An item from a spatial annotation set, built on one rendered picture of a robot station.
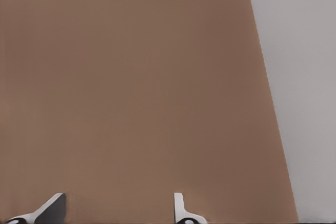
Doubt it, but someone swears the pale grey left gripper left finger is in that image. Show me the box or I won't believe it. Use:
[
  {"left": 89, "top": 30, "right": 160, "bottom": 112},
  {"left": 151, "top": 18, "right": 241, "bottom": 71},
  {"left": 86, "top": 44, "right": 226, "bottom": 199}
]
[{"left": 5, "top": 193, "right": 67, "bottom": 224}]

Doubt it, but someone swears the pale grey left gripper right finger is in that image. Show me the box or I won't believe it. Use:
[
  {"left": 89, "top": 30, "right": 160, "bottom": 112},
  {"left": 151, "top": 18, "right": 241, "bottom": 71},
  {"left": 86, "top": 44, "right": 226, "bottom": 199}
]
[{"left": 174, "top": 193, "right": 207, "bottom": 224}]

